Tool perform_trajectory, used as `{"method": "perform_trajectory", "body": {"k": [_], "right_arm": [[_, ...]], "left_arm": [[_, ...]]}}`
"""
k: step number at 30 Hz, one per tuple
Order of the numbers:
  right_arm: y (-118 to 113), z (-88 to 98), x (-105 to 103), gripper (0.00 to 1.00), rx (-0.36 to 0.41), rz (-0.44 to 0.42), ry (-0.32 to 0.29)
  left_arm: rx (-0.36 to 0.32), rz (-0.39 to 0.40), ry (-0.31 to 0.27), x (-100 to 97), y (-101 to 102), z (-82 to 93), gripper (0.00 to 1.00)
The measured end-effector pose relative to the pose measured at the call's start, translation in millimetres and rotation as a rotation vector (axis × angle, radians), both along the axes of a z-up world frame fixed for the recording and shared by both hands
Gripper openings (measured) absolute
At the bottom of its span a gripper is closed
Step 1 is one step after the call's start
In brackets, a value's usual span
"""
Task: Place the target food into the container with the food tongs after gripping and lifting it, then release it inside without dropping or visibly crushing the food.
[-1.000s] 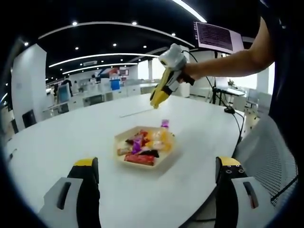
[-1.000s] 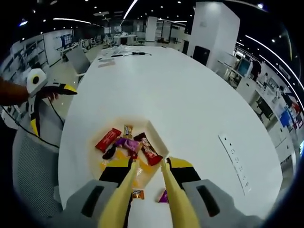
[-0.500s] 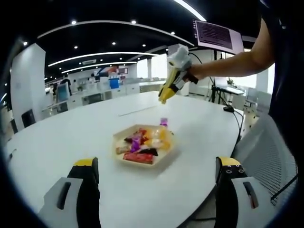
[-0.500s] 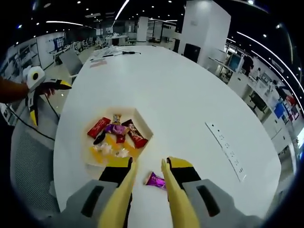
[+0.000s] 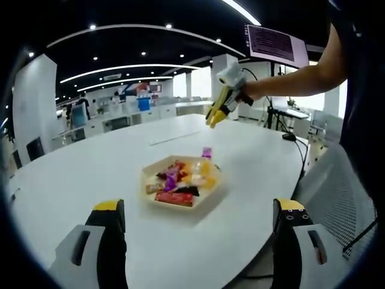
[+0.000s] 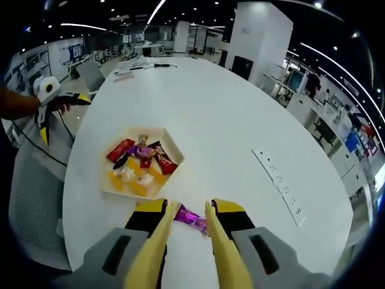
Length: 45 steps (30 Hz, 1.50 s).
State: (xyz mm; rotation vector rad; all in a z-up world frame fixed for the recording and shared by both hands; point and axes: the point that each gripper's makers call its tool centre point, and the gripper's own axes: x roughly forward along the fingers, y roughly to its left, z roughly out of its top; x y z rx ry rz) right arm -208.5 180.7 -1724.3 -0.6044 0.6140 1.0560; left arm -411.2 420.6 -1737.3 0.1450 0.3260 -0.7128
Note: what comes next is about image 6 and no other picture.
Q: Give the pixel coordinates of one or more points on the row of white office chairs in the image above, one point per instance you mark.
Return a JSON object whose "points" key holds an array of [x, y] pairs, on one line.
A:
{"points": [[114, 54]]}

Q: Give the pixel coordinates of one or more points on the pink paper sheet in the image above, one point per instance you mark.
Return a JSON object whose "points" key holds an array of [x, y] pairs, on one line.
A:
{"points": [[123, 79]]}

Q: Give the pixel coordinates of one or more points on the white mesh office chair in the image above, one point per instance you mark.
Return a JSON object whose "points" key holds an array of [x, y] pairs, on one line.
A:
{"points": [[36, 195]]}

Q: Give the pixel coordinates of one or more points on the small black table object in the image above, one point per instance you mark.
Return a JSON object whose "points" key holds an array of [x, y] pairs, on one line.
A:
{"points": [[164, 64]]}

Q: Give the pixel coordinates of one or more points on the blue wall board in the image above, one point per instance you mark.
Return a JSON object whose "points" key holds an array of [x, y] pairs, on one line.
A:
{"points": [[75, 51]]}

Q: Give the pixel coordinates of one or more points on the yellow food tongs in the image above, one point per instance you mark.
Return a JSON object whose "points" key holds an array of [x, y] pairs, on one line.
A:
{"points": [[156, 247]]}

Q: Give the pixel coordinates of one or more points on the brown food packet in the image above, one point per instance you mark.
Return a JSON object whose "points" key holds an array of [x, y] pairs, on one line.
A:
{"points": [[143, 139]]}

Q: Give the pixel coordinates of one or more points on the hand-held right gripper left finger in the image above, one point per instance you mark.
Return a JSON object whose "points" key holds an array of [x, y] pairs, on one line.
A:
{"points": [[141, 222]]}

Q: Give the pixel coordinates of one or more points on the blue crate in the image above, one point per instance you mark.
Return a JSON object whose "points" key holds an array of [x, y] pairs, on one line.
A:
{"points": [[351, 142]]}

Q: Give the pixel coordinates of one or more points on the purple food packet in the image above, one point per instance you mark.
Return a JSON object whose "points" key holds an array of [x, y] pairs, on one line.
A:
{"points": [[189, 218], [139, 151]]}

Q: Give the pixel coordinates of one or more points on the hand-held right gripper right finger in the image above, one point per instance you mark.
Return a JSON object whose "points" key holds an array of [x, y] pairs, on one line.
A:
{"points": [[237, 221]]}

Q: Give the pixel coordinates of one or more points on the beige hexagonal tray container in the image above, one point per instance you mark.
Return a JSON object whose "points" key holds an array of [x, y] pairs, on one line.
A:
{"points": [[156, 135]]}

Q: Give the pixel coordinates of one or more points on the metal shelf rack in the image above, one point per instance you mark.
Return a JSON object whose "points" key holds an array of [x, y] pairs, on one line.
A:
{"points": [[30, 69]]}

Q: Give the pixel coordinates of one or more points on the grey chair back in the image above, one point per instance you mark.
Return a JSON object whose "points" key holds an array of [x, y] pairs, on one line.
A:
{"points": [[90, 75]]}

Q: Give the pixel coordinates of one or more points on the black food packet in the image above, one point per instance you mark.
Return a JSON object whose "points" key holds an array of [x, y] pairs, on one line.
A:
{"points": [[119, 163]]}

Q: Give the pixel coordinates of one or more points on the red blue wall poster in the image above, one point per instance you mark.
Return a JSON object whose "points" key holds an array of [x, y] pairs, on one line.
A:
{"points": [[368, 140]]}

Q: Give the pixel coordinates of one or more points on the orange clear candy packet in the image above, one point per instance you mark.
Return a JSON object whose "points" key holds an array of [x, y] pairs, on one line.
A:
{"points": [[156, 177], [118, 180], [133, 165]]}

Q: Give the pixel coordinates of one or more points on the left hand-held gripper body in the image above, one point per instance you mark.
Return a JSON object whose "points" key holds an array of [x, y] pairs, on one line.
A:
{"points": [[46, 88]]}

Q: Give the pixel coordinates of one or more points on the long dark red food packet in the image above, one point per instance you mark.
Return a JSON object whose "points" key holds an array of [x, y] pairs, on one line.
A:
{"points": [[162, 158]]}

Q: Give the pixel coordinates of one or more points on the person's left hand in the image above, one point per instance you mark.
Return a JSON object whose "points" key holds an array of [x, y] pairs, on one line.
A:
{"points": [[64, 107]]}

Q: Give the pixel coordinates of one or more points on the teal computer monitor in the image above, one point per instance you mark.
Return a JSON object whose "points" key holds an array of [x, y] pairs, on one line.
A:
{"points": [[296, 80]]}

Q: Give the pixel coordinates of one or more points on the bright red food bar packet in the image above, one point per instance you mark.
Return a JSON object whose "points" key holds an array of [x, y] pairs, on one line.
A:
{"points": [[120, 150]]}

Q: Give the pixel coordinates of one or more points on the white table socket strip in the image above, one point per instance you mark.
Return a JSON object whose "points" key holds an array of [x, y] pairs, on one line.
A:
{"points": [[279, 183]]}

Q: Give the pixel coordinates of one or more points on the small red food packet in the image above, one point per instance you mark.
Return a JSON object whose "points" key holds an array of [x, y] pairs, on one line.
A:
{"points": [[145, 162]]}

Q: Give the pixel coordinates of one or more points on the white workbench row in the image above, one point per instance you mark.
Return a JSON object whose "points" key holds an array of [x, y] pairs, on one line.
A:
{"points": [[303, 105]]}

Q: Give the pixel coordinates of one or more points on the black desk chair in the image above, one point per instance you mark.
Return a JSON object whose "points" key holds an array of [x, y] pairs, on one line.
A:
{"points": [[325, 132]]}

